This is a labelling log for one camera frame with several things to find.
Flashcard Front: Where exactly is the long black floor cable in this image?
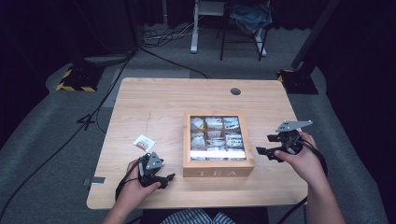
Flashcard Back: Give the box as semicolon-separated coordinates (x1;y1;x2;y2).
0;49;138;220

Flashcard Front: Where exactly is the white tea bag packet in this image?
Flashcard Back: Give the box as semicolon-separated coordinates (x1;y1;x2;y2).
133;133;156;153

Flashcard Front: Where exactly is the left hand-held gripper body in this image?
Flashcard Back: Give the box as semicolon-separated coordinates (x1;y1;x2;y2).
137;151;165;189

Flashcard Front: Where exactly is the grey tape strip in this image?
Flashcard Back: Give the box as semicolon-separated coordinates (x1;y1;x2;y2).
82;175;106;187

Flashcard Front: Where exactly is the person's right hand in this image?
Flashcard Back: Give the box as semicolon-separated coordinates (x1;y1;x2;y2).
274;132;327;186

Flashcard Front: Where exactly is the white desk leg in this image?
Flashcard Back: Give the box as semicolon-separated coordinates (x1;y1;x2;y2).
190;0;232;55

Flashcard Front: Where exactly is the group of boxed tea bags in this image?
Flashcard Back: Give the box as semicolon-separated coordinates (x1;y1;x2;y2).
190;116;248;161

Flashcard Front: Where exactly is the person's left hand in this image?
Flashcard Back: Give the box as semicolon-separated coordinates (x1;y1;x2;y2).
119;158;163;211

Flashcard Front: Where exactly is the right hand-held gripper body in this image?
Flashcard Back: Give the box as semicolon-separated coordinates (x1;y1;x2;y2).
275;119;314;156

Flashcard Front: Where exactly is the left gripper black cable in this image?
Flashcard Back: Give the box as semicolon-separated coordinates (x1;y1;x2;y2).
114;161;141;202

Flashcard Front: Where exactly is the black metal chair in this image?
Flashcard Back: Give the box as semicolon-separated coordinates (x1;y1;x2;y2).
219;0;273;62

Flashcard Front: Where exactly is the person's striped clothing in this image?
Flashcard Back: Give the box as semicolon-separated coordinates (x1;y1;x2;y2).
159;208;236;224

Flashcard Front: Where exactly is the wooden tea box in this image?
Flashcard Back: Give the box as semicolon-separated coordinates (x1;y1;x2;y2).
182;111;256;178

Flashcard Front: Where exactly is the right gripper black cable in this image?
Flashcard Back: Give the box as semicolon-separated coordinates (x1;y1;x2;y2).
276;138;329;224

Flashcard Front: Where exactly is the blue cloth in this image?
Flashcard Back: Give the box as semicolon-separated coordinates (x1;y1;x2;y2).
229;2;274;35

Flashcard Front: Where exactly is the dark slanted stand beam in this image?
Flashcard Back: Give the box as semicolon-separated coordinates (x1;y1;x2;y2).
290;0;341;71

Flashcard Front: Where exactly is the yellow black striped stand base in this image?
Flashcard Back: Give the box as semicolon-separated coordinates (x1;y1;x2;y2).
276;68;319;95
55;63;106;93

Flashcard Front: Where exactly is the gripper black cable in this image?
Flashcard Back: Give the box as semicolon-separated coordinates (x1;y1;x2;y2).
276;138;329;224
114;161;141;202

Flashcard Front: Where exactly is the bundle of floor cables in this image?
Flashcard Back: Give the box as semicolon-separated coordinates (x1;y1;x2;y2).
139;17;202;49

